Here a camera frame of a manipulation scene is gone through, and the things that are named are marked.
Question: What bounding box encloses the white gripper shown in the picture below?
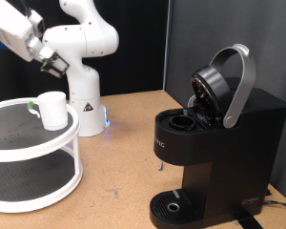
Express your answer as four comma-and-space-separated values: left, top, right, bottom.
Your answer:
0, 0, 56, 65

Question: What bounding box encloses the silver Keurig handle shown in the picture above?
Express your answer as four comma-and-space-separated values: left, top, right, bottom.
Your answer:
209, 43, 257, 130

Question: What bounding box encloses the black Keurig brew head lid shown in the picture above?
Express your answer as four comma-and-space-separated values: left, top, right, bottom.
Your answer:
190, 64, 233, 128

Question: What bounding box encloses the black Keurig drip tray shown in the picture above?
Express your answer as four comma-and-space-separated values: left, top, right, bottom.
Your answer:
150, 189, 203, 229

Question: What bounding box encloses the black Keurig coffee machine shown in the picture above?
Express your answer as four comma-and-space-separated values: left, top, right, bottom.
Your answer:
149, 75, 286, 229

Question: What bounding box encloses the white mug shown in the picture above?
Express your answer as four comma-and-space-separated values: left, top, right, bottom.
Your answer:
27, 91, 70, 132

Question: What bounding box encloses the white two-tier turntable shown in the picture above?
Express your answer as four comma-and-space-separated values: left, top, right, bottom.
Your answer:
0, 96, 84, 214

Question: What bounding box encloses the black tape strip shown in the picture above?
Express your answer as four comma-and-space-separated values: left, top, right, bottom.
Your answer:
235, 208, 265, 229

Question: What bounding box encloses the black robot wrist cable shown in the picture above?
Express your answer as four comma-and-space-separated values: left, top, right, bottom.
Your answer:
19, 0, 33, 17

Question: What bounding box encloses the black Keurig power cable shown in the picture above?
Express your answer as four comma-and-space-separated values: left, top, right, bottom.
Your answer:
263, 199, 286, 211

